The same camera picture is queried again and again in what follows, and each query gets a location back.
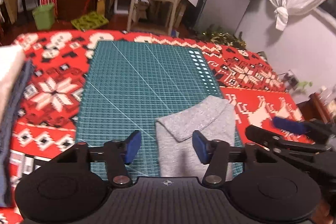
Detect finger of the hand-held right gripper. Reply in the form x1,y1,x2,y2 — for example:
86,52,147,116
272,116,332,141
245,125,286,151

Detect red patterned blanket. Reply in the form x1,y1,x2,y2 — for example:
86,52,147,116
0,29,315,224

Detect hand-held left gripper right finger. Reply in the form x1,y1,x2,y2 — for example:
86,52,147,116
192,130,279,187

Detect green tinsel garland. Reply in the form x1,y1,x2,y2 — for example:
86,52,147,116
197,26,247,50

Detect white wall charger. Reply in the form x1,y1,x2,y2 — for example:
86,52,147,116
285,70,300,88

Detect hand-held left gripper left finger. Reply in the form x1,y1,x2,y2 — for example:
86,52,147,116
56,130,142,188

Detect folded blue jeans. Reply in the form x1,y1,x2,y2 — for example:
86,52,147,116
0,60,36,207

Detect lime green flat crate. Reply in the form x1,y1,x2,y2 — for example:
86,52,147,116
71,11,109,31

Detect green cutting mat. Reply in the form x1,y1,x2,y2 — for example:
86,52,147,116
76,40,244,180

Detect grey polo shirt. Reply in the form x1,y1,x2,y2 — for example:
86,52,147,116
155,95,235,178

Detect white folded garment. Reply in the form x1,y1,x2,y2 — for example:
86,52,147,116
0,45,26,119

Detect green waste bin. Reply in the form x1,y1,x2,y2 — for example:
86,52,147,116
32,4,55,30

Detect dark wooden nightstand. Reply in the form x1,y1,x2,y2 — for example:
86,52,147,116
297,92,336,125

